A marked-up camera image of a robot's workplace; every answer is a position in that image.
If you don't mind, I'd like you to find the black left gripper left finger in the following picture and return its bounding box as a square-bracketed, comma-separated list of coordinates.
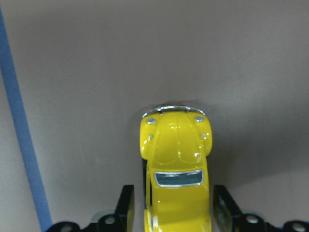
[115, 185, 135, 232]

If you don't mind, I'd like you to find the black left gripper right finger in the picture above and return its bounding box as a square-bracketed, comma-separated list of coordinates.
[213, 185, 242, 232]

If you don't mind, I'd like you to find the yellow beetle toy car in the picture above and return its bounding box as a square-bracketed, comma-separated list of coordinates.
[140, 105, 212, 232]

